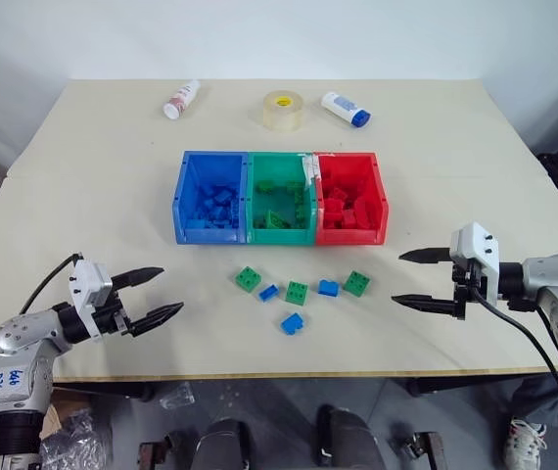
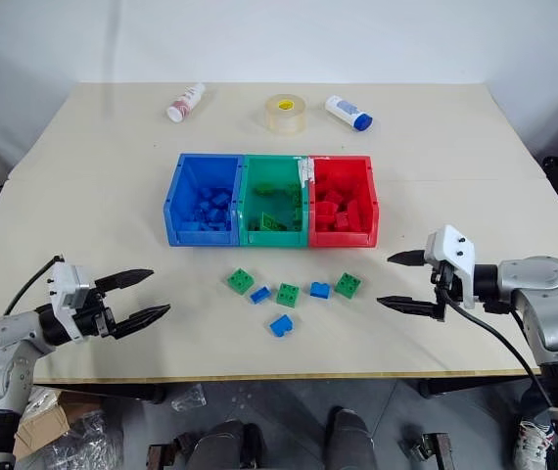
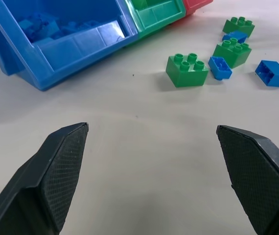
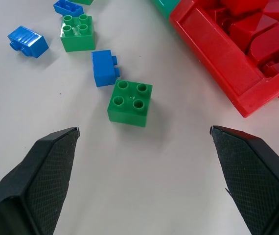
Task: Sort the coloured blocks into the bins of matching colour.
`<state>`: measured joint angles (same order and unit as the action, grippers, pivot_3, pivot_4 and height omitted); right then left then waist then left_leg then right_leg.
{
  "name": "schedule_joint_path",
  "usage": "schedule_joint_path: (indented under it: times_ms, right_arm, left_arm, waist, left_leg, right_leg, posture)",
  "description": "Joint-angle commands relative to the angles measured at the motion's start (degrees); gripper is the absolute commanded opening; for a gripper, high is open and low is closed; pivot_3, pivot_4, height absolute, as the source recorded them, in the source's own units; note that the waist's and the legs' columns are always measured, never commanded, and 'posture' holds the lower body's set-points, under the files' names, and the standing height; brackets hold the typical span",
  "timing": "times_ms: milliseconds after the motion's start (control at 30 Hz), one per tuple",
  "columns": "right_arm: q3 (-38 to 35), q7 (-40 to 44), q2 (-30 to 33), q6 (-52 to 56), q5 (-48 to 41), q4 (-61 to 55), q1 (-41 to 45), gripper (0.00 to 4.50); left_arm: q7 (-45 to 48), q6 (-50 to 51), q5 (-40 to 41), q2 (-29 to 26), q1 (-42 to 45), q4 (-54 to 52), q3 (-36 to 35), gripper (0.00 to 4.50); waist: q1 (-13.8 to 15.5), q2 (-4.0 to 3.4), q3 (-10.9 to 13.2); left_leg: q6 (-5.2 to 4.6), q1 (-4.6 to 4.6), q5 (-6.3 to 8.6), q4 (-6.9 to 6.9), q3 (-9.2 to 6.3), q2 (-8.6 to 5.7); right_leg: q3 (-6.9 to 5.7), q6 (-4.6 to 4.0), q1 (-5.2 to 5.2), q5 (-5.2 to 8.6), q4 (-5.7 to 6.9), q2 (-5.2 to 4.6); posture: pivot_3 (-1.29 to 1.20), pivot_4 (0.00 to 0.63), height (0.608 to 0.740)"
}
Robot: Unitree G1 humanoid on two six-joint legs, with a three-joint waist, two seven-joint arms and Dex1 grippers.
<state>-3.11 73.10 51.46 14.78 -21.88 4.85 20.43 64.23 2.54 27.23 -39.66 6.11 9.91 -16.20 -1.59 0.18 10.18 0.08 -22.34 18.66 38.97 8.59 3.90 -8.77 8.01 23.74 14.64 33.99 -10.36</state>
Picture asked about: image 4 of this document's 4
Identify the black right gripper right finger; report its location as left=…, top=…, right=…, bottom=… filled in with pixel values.
left=210, top=125, right=279, bottom=235

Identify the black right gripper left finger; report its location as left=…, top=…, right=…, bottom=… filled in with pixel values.
left=0, top=127, right=80, bottom=235

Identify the green four-stud building block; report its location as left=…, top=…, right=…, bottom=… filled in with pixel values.
left=107, top=79, right=153, bottom=128
left=60, top=14, right=97, bottom=53

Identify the red plastic bin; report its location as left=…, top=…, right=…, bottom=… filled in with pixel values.
left=168, top=0, right=279, bottom=118

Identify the blue two-stud building block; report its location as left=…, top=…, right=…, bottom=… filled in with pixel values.
left=91, top=49, right=120, bottom=88
left=7, top=25, right=49, bottom=59

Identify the red rounded building block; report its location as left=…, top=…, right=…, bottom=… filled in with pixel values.
left=248, top=16, right=279, bottom=69

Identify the red sloped building block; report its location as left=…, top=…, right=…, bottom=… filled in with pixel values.
left=229, top=12, right=279, bottom=52

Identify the blue hollow building block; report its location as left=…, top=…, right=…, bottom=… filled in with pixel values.
left=53, top=0, right=84, bottom=18

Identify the green plastic bin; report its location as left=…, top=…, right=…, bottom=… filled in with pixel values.
left=151, top=0, right=181, bottom=20

